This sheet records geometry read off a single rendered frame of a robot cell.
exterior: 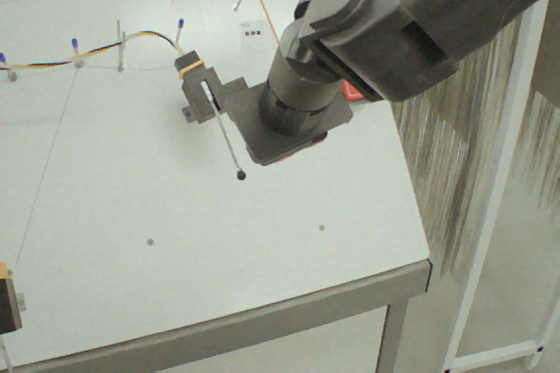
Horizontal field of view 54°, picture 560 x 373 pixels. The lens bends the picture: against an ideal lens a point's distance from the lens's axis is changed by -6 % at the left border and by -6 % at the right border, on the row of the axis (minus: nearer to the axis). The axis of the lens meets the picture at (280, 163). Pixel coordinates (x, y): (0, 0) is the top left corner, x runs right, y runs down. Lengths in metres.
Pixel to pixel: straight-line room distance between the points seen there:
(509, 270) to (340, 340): 1.33
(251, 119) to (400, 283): 0.46
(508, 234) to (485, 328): 0.52
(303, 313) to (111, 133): 0.37
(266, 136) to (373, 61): 0.16
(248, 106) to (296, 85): 0.10
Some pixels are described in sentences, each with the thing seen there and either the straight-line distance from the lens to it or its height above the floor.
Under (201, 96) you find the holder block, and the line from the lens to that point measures 0.74.
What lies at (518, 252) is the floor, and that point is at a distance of 2.35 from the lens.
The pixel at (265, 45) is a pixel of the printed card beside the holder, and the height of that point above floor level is 1.14.
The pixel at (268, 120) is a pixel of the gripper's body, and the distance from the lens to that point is 0.50.
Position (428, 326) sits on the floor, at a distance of 1.98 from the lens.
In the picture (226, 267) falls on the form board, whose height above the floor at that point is 0.92.
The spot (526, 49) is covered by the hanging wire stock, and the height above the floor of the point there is 1.07.
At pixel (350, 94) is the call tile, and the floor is 1.08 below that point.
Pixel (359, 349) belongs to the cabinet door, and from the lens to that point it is 1.05.
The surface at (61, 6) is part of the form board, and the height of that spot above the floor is 1.22.
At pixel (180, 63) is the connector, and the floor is 1.17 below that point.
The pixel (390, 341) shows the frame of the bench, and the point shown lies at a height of 0.65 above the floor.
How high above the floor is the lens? 1.47
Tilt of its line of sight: 34 degrees down
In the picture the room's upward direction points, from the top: straight up
